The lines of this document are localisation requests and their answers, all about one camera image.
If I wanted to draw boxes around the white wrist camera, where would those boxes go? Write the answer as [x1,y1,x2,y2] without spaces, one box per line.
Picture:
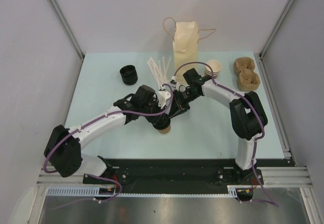
[156,90,172,109]
[170,75,180,88]

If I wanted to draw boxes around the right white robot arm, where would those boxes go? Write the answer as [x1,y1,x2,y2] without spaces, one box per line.
[169,68,268,184]

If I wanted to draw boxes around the white cable duct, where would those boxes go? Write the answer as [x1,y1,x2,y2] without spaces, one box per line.
[46,185,252,199]

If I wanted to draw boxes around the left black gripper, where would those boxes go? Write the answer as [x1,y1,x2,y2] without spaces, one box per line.
[140,97,167,125]

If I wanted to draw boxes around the black plastic cup lid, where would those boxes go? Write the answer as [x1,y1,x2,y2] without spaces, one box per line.
[152,118,171,130]

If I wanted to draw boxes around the stack of paper cups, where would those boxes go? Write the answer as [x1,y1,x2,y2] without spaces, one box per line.
[205,60,222,78]

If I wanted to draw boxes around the tan paper bag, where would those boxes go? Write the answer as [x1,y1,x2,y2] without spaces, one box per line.
[163,17,217,82]

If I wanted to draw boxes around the brown pulp cup carriers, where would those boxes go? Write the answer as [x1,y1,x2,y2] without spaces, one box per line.
[233,57,261,92]

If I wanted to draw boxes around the brown paper coffee cup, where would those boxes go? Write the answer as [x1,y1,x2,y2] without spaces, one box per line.
[159,125,171,135]

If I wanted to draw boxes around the stack of black lids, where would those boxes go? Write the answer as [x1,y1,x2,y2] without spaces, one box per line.
[119,65,138,85]

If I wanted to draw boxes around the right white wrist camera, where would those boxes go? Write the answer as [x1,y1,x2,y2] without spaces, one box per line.
[170,75,180,88]

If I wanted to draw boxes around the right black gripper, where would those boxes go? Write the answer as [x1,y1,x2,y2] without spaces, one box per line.
[168,88,200,118]

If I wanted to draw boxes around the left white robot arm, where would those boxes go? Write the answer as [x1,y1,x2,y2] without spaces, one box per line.
[43,85,173,184]

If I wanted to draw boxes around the pile of white straws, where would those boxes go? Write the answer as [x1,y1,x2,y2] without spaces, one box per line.
[147,57,172,90]

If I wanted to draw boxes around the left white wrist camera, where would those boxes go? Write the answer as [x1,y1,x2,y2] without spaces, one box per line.
[156,90,172,109]

